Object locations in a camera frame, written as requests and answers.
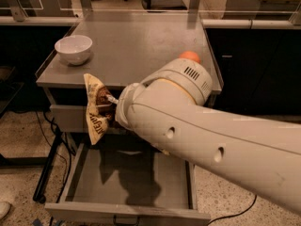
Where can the orange fruit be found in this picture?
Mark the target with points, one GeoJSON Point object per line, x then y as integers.
{"type": "Point", "coordinates": [190, 55]}

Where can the white shoe tip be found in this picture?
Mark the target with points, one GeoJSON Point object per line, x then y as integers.
{"type": "Point", "coordinates": [4, 209]}

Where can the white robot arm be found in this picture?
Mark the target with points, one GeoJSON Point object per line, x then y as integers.
{"type": "Point", "coordinates": [168, 110]}

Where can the grey drawer cabinet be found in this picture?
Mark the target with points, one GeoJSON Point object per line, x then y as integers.
{"type": "Point", "coordinates": [127, 47]}

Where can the brown chip bag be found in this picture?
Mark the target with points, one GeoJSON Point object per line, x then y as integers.
{"type": "Point", "coordinates": [97, 104]}

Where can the white ceramic bowl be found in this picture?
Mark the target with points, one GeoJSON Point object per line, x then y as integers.
{"type": "Point", "coordinates": [74, 49]}

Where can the open grey middle drawer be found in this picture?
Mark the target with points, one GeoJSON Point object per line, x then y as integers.
{"type": "Point", "coordinates": [137, 186]}

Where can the closed grey upper drawer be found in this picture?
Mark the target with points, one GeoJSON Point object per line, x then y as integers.
{"type": "Point", "coordinates": [73, 119]}

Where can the black table leg base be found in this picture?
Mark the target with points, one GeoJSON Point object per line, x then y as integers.
{"type": "Point", "coordinates": [43, 180]}

